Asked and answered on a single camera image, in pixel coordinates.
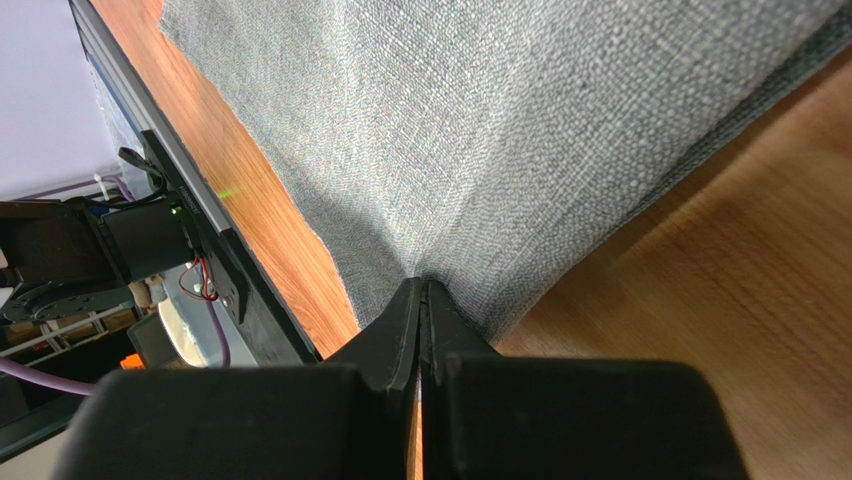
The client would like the grey cloth napkin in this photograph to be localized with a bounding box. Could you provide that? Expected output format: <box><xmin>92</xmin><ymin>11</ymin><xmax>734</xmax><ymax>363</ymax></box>
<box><xmin>159</xmin><ymin>1</ymin><xmax>851</xmax><ymax>340</ymax></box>

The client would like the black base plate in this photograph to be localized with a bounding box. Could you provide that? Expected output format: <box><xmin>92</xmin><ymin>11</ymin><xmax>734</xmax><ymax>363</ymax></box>
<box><xmin>140</xmin><ymin>130</ymin><xmax>322</xmax><ymax>365</ymax></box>

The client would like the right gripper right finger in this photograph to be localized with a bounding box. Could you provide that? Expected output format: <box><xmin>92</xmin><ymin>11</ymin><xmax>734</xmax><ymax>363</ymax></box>
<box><xmin>420</xmin><ymin>280</ymin><xmax>496</xmax><ymax>479</ymax></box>

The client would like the aluminium frame rail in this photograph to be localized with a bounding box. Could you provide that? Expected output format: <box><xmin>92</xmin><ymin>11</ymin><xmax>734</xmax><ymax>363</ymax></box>
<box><xmin>70</xmin><ymin>1</ymin><xmax>235</xmax><ymax>236</ymax></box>

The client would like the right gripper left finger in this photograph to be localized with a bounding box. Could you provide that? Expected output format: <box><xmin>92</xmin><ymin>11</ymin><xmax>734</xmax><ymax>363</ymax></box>
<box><xmin>323</xmin><ymin>278</ymin><xmax>422</xmax><ymax>479</ymax></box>

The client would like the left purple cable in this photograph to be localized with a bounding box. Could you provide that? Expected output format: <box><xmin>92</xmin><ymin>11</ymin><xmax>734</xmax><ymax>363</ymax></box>
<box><xmin>0</xmin><ymin>172</ymin><xmax>234</xmax><ymax>397</ymax></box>

